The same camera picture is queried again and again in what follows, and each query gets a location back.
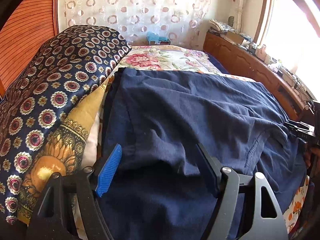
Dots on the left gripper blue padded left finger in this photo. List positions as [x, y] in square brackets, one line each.
[105, 169]

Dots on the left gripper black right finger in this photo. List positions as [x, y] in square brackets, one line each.
[210, 170]

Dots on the navy blue garment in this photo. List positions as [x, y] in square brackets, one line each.
[158, 117]

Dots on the orange fruit print sheet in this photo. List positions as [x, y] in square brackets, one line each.
[292, 213]

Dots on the wooden sideboard cabinet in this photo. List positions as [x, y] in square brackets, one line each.
[241, 63]

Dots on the navy medallion patterned pillow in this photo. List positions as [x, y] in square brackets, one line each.
[37, 136]

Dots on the cardboard box on cabinet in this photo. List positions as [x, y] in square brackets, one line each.
[234, 37]

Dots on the floral pink quilt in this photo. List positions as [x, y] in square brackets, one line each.
[168, 57]

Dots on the folded patterned cloth stack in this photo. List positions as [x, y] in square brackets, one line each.
[219, 27]

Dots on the blue tissue box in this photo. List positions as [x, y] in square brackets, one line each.
[155, 39]

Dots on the sheer circle pattern curtain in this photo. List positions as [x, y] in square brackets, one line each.
[177, 20]

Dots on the wooden wardrobe door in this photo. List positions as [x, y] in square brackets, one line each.
[25, 25]

